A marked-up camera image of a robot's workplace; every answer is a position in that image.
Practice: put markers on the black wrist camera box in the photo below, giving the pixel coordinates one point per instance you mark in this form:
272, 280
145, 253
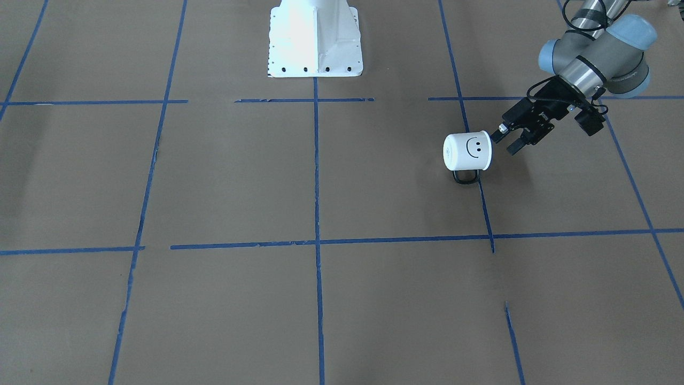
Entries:
590, 120

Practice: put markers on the white smiley face mug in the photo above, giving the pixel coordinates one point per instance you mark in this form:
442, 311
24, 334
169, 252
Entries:
467, 152

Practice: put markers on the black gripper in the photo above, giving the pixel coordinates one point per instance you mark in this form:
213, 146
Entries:
541, 109

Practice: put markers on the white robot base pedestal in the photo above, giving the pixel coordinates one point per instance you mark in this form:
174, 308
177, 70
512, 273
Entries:
314, 38

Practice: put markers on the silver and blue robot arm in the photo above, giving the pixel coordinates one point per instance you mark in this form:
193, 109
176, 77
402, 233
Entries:
603, 50

